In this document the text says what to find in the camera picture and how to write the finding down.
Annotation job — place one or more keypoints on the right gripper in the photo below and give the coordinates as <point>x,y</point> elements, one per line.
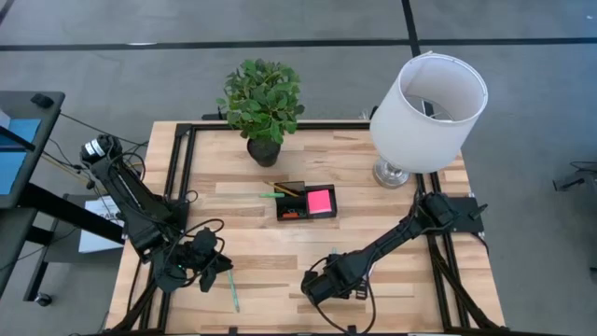
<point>329,284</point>

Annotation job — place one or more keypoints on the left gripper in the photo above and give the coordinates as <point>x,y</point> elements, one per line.
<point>205,254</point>

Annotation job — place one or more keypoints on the orange highlighter marker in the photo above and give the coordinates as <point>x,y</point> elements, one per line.
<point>291,215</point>

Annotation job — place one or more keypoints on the pink sticky note pad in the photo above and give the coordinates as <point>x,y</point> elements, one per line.
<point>319,201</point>

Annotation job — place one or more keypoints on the yellow pencil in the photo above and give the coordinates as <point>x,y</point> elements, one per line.
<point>284,189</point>

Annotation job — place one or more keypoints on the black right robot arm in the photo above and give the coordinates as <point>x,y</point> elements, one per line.
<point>396,233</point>

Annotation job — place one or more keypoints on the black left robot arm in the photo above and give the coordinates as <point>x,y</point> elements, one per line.
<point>135,210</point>

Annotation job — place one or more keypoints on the black mesh desk organizer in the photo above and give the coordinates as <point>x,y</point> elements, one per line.
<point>293,207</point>

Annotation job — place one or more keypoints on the white paper sheets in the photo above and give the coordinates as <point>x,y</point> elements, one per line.
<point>93,238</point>

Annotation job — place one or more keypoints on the black caster wheel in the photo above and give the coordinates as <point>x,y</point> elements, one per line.
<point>44,299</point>

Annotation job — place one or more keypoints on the white shade table lamp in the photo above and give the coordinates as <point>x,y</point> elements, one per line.
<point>420,130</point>

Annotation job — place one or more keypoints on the potted green plant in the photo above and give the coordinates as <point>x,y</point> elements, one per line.
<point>261,98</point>

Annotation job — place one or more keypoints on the blue computer screen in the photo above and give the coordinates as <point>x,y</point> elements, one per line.
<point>11,172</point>

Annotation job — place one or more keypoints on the grey side desk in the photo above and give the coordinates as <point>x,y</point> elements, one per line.
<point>49,116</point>

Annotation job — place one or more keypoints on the black computer mouse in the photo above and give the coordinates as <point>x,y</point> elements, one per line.
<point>42,100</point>

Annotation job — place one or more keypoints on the black floor device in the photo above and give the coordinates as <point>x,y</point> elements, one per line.
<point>576,179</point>

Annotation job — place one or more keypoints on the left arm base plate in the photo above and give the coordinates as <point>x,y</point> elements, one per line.
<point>183,226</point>

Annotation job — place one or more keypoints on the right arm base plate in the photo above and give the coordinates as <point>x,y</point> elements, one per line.
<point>466,226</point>

